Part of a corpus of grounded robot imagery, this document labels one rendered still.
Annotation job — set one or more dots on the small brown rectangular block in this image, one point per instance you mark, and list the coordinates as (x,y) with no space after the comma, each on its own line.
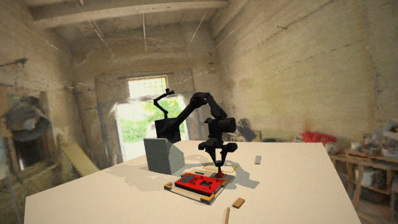
(238,203)

